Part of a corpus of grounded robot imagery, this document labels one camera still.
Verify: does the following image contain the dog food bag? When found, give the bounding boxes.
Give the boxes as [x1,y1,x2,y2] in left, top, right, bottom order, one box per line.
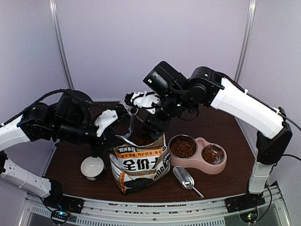
[109,115,171,195]

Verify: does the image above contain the metal food scoop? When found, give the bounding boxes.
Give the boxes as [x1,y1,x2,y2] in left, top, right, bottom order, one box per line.
[173,166,204,199]

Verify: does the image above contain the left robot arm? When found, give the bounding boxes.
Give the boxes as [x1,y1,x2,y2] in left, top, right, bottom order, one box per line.
[0,89,119,209]

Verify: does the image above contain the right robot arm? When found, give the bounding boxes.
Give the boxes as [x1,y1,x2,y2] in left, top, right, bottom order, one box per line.
[143,61,293,208]

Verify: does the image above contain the brown dog food kibble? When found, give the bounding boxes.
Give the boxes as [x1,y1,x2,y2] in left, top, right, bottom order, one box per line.
[170,140,196,159]

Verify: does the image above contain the pink double pet feeder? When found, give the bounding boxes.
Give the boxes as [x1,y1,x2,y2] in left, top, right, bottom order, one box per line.
[167,137,227,175]

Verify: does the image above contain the white ceramic bowl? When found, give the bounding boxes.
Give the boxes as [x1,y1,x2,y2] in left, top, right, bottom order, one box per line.
[80,156,106,181]

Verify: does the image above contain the large steel feeder bowl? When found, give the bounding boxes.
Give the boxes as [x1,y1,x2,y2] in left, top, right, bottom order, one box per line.
[168,135,197,159]

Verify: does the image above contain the small steel feeder bowl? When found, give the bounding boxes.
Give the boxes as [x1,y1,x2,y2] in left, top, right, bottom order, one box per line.
[201,144,226,165]

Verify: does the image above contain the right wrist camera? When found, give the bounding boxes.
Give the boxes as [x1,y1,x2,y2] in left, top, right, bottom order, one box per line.
[125,91,160,114]

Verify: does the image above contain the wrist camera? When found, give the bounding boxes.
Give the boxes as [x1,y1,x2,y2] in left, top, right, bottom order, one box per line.
[93,108,130,137]
[125,91,160,114]

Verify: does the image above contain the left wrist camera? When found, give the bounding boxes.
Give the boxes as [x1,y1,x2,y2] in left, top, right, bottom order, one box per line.
[93,108,130,137]

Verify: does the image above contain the black braided cable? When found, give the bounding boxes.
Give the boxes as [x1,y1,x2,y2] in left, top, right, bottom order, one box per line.
[0,88,123,125]

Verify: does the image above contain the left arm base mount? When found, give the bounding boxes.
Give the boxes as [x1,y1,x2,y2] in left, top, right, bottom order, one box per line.
[40,180,84,226]

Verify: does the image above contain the aluminium front rail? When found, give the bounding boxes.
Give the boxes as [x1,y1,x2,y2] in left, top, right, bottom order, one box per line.
[23,186,287,226]

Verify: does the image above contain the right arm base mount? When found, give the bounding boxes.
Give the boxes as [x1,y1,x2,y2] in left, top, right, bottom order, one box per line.
[224,192,265,224]

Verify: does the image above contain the left aluminium frame post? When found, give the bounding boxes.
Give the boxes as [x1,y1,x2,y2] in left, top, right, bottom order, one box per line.
[49,0,74,90]

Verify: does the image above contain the aluminium frame post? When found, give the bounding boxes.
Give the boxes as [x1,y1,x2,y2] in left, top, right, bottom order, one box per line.
[49,0,74,90]
[234,0,256,82]

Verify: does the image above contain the right aluminium frame post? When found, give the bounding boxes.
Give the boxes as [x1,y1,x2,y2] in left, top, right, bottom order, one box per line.
[234,0,256,82]

